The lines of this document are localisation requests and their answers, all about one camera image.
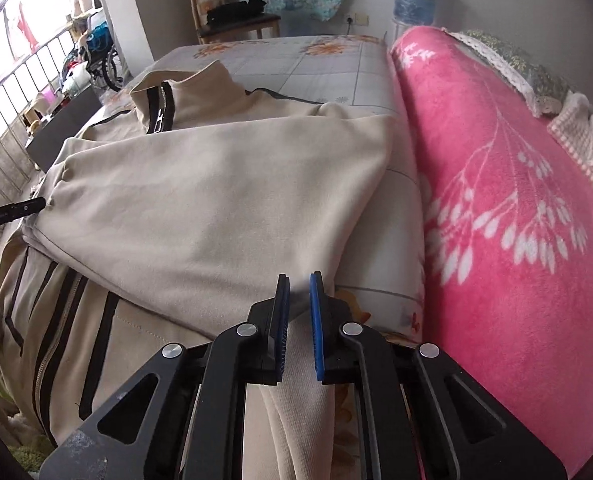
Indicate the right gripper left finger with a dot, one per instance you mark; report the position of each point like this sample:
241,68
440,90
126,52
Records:
181,415

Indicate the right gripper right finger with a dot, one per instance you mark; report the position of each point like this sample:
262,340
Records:
421,415

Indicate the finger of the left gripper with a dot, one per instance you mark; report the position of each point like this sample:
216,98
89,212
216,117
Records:
15,211

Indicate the beige zip jacket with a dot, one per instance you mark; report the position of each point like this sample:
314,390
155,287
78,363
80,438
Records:
71,337

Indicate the black clothes on chair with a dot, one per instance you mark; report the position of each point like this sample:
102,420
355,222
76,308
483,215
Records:
235,12

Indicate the metal balcony railing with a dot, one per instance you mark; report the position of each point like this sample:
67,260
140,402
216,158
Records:
23,78

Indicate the grey low cabinet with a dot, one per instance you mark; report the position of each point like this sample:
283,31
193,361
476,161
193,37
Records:
46,142

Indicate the floral bed sheet mattress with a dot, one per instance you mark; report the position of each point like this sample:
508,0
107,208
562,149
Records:
301,70

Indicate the pink plush blanket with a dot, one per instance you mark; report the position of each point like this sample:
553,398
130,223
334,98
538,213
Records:
508,220

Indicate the wheelchair with blue bag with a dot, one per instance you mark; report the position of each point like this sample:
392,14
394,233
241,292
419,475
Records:
98,52

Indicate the wooden chair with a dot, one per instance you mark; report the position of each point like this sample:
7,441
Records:
207,34

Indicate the lace trimmed pillow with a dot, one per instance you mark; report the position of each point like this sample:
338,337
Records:
544,92

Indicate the wall power socket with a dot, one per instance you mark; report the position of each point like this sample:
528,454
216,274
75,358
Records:
357,19

